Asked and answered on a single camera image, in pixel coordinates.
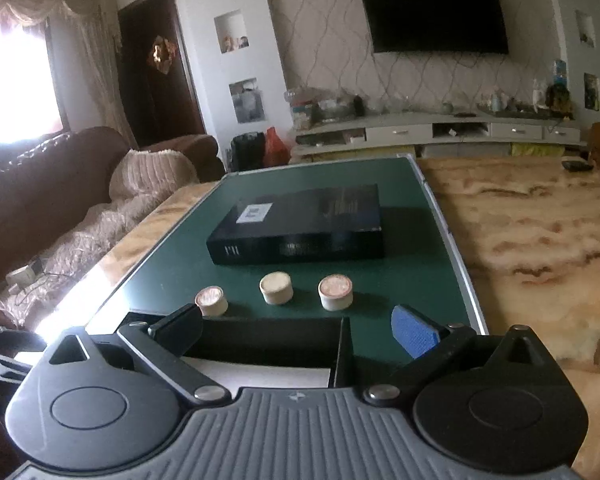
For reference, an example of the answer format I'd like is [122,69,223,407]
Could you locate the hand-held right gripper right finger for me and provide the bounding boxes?
[362,305,548,406]

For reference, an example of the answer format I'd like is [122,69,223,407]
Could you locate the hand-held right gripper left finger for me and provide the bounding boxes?
[47,304,231,403]

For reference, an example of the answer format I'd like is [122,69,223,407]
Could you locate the cream round chess piece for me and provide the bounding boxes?
[195,286,229,317]
[259,272,294,305]
[318,275,354,311]

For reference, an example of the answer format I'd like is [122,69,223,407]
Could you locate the black storage box with divider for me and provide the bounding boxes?
[122,310,353,391]

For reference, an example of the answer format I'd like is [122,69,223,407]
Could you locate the black mat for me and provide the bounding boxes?
[206,183,385,266]

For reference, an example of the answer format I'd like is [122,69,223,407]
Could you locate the marble desktop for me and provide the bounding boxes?
[30,156,600,480]

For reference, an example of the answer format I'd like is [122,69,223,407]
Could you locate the beige quilted sofa blanket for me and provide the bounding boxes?
[0,149,201,331]

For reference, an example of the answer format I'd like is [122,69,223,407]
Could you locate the brown leather sofa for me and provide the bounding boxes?
[0,125,226,331]

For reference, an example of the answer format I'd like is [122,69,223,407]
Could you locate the black bag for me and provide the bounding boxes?
[230,131,267,171]

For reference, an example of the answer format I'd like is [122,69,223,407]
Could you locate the white television cabinet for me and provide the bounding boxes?
[290,110,588,161]

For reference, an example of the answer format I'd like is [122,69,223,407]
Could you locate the red plastic bag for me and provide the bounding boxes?
[264,126,291,167]

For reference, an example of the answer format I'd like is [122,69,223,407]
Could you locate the yellow cloth bundle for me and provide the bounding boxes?
[511,142,551,157]

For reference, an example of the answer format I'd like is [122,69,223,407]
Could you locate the dark wooden door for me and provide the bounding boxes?
[116,0,208,151]

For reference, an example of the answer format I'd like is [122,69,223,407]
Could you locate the tea set tray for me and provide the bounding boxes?
[476,91,512,112]

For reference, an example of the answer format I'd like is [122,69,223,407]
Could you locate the bright window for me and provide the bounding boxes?
[0,20,66,146]

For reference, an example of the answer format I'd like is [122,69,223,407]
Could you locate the gold door ornament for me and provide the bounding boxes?
[147,35,178,76]

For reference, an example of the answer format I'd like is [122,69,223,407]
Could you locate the dark toy figure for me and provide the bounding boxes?
[545,82,574,113]

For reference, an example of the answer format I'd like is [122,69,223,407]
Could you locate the beige curtain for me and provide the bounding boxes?
[0,0,133,137]

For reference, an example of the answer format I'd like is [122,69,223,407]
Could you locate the green board with metal frame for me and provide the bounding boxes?
[87,155,488,337]

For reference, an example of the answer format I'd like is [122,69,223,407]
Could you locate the wall niche with ornaments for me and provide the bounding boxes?
[214,9,251,55]
[228,77,266,124]

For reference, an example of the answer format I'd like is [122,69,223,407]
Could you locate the small picture frame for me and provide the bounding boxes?
[583,72,600,112]

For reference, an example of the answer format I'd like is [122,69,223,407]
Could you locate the black wall television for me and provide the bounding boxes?
[355,0,510,56]

